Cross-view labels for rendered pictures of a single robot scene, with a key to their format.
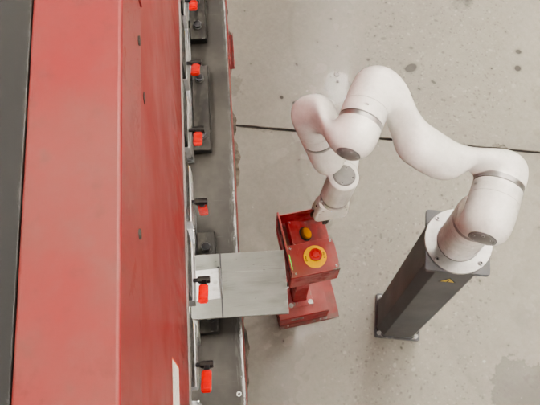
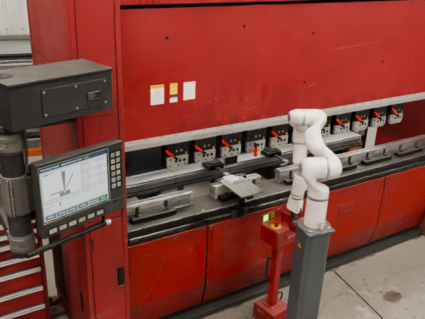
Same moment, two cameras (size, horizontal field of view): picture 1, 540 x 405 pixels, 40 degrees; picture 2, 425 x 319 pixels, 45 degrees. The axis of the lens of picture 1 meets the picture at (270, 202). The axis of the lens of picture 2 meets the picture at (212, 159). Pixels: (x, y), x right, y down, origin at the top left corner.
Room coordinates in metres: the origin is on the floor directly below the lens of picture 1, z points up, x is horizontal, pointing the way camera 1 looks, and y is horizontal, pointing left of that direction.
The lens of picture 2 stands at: (-1.02, -2.54, 2.48)
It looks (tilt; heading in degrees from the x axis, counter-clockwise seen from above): 23 degrees down; 63
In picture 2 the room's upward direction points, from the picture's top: 2 degrees clockwise
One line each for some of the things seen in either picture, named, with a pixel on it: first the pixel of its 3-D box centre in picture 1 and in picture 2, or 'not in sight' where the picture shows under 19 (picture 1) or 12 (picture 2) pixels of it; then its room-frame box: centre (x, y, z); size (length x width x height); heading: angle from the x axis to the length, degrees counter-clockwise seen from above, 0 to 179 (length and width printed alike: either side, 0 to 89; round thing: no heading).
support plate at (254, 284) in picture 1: (239, 284); (241, 186); (0.52, 0.08, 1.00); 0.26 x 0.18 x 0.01; 95
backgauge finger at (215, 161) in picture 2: not in sight; (218, 167); (0.50, 0.39, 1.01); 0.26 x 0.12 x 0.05; 95
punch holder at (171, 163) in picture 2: not in sight; (174, 153); (0.08, 0.18, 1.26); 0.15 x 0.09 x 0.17; 5
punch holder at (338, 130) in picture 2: not in sight; (339, 122); (1.47, 0.32, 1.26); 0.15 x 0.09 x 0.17; 5
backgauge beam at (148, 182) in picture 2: not in sight; (251, 161); (0.87, 0.56, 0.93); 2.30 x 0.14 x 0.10; 5
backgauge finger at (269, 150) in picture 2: not in sight; (277, 154); (1.02, 0.44, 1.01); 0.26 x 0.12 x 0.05; 95
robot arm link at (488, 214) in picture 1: (484, 214); (314, 177); (0.63, -0.52, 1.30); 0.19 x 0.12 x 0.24; 160
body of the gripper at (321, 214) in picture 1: (330, 204); (295, 202); (0.78, -0.18, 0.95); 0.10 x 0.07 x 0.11; 104
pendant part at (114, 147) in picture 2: not in sight; (77, 184); (-0.63, -0.37, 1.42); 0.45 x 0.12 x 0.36; 21
